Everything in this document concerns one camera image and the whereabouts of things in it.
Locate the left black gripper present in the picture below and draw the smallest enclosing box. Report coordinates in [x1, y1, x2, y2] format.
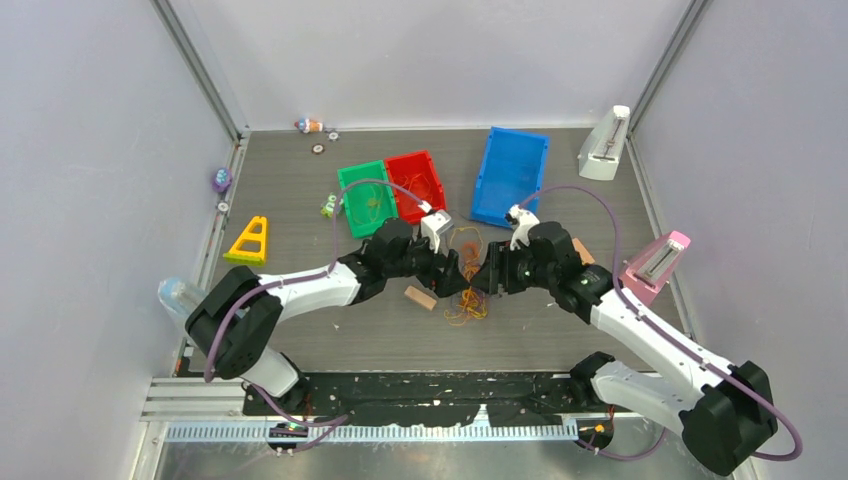
[385, 230, 469, 297]

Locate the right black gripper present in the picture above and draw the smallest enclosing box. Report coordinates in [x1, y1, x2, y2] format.
[470, 239, 557, 295]

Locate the orange cable bundle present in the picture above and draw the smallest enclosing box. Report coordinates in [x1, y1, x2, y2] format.
[442, 210, 495, 327]

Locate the yellow cable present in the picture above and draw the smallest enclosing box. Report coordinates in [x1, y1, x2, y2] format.
[349, 182, 391, 227]

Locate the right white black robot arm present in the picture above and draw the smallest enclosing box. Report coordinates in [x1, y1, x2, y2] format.
[471, 222, 778, 476]

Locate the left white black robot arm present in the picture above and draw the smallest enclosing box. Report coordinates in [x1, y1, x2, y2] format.
[176, 210, 469, 414]

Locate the small wooden block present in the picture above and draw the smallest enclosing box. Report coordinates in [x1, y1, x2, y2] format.
[404, 286, 438, 311]

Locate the blue plastic bin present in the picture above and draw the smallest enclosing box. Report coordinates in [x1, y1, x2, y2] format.
[470, 127, 550, 228]

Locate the red plastic bin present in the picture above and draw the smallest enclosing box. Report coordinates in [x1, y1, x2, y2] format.
[384, 150, 447, 225]

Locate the green plastic bin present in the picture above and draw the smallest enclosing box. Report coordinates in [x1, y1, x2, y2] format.
[337, 161, 398, 239]

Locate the pink metronome box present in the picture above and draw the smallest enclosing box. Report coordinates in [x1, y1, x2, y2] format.
[618, 230, 691, 306]

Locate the white metronome box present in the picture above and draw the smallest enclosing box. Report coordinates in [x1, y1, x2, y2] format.
[578, 105, 631, 181]

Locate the small figurine toy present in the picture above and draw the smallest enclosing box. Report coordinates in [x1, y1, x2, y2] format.
[294, 118, 325, 134]

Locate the purple round toy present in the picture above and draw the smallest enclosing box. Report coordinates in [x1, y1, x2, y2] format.
[211, 167, 233, 194]

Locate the clear plastic bottle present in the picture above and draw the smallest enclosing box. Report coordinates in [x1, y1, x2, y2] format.
[158, 277, 207, 333]

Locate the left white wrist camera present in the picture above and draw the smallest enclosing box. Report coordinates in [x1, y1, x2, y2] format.
[419, 210, 453, 253]

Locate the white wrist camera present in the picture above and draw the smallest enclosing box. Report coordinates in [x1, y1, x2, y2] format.
[419, 210, 453, 253]
[505, 204, 539, 251]

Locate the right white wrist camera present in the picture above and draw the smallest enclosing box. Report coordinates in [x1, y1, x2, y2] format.
[505, 204, 539, 251]

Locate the yellow triangular toy frame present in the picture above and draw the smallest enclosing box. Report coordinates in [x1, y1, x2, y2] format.
[222, 216, 269, 267]

